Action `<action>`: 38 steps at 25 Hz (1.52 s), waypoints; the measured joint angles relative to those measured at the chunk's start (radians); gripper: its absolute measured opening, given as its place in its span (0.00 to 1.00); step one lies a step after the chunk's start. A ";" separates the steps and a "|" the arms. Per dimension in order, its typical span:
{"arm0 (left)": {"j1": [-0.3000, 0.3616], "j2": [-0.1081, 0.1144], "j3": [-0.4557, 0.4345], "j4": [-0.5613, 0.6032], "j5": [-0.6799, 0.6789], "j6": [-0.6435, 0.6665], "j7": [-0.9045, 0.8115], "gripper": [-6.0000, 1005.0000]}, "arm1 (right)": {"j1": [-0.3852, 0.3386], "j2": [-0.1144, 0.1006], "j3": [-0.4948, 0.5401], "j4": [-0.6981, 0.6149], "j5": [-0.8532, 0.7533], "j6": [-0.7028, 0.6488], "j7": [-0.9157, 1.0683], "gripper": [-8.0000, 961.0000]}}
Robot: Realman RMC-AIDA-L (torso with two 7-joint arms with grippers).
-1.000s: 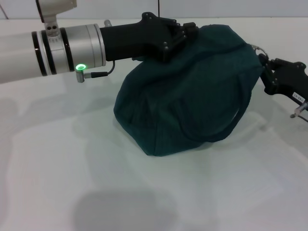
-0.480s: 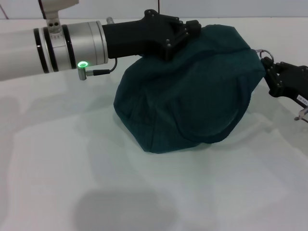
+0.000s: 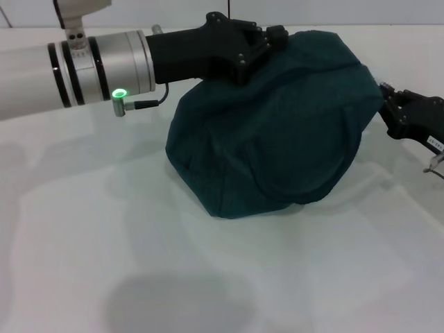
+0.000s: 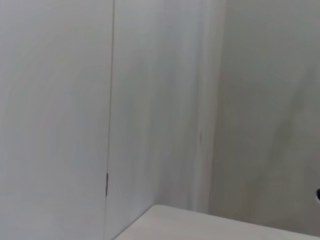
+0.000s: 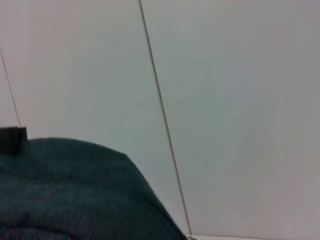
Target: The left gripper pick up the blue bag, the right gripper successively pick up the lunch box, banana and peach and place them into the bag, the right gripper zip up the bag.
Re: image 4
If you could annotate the black round wall fixture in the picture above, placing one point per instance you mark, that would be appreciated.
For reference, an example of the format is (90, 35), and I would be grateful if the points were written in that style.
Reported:
(318, 195)

